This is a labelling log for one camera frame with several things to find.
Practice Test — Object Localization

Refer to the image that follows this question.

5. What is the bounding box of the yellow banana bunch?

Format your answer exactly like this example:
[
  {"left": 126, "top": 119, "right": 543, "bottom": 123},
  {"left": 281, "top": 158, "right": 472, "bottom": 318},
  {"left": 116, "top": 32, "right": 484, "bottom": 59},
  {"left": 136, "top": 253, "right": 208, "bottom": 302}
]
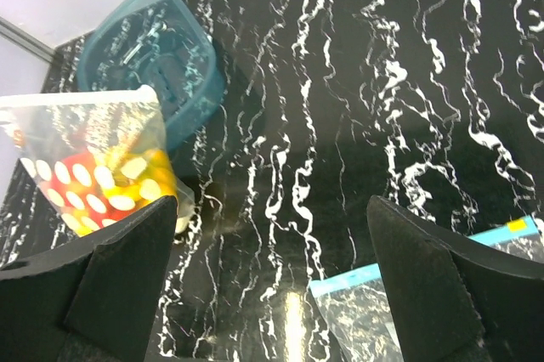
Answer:
[{"left": 93, "top": 149, "right": 178, "bottom": 216}]

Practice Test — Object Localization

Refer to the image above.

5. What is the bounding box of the red tomato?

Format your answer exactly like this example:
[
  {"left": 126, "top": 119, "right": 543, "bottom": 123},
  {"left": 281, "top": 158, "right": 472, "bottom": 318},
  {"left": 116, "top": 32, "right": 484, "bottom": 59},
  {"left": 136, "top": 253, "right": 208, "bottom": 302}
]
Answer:
[{"left": 43, "top": 152, "right": 129, "bottom": 236}]

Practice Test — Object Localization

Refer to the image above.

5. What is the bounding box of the teal zipper clear bag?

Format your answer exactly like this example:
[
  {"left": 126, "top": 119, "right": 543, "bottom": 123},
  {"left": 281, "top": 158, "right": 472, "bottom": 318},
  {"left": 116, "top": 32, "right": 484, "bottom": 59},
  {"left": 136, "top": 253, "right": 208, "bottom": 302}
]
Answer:
[{"left": 309, "top": 215, "right": 543, "bottom": 362}]

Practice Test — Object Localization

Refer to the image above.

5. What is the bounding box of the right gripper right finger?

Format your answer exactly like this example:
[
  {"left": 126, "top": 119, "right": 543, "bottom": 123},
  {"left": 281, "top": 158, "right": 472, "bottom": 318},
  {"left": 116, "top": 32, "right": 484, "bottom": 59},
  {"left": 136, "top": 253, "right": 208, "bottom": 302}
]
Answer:
[{"left": 366, "top": 195, "right": 543, "bottom": 361}]

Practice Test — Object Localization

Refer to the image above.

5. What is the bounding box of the teal plastic food container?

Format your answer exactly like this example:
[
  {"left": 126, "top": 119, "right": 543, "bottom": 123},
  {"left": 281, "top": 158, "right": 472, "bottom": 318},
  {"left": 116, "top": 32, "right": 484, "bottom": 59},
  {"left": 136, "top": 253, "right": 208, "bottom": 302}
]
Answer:
[{"left": 76, "top": 0, "right": 225, "bottom": 150}]

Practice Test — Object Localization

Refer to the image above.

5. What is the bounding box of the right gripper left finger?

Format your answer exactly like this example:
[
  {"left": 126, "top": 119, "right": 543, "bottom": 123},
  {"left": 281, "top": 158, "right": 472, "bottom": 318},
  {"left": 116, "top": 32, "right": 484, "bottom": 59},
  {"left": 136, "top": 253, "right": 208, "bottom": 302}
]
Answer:
[{"left": 1, "top": 196, "right": 177, "bottom": 361}]

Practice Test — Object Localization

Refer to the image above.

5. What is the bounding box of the white dotted zip bag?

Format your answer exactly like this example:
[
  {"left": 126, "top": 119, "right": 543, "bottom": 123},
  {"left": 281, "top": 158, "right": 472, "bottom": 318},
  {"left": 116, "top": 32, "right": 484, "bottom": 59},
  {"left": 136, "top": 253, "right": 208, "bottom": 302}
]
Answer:
[{"left": 1, "top": 85, "right": 195, "bottom": 237}]

